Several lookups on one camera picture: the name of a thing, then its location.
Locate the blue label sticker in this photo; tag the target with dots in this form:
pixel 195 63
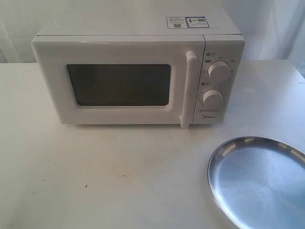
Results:
pixel 197 22

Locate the lower white control knob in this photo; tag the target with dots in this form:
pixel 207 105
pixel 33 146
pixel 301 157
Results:
pixel 213 99

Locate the white microwave door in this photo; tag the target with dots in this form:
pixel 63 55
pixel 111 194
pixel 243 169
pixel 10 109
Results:
pixel 122 80

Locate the white label sticker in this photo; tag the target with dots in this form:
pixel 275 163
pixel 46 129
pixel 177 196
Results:
pixel 176 23

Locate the white microwave oven body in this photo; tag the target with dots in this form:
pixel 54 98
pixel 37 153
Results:
pixel 223 42

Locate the upper white control knob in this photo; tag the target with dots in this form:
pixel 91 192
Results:
pixel 219 71

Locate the round stainless steel tray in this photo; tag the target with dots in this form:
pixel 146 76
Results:
pixel 258 183

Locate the white control knob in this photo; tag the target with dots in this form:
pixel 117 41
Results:
pixel 219 71
pixel 213 99

